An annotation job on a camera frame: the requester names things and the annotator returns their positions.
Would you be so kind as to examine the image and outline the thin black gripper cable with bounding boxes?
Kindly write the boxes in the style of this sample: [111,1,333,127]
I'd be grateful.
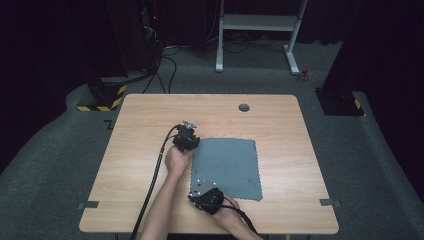
[222,195,260,236]

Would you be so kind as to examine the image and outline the black yellow striped stand base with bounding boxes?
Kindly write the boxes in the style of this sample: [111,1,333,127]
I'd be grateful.
[76,76,129,113]

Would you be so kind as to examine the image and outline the white metal stand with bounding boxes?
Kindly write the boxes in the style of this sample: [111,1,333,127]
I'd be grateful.
[215,0,310,76]

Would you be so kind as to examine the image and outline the person's left hand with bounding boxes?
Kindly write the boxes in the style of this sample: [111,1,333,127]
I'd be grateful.
[164,145,195,179]

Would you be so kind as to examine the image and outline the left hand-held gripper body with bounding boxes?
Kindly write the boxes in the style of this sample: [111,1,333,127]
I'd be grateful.
[172,120,201,153]

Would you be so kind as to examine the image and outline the grey tape piece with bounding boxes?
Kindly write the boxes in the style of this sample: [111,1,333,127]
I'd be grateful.
[318,198,342,208]
[77,200,100,210]

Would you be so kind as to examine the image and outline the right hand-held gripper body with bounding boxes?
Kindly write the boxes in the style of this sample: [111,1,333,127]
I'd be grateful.
[187,180,225,216]

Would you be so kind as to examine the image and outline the grey cloth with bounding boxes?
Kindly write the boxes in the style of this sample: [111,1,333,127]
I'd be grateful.
[188,137,264,202]

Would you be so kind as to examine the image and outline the black floor cables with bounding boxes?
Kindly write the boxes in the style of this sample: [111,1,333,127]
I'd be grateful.
[141,44,183,95]

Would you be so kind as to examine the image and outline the person's right hand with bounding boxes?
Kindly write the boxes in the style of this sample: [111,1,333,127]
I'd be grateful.
[212,196,242,228]

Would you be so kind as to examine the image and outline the dark equipment with wires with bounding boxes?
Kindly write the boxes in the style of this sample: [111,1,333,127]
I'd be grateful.
[139,0,165,73]

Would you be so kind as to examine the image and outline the thick black gripper cable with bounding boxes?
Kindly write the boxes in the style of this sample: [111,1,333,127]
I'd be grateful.
[129,124,182,240]

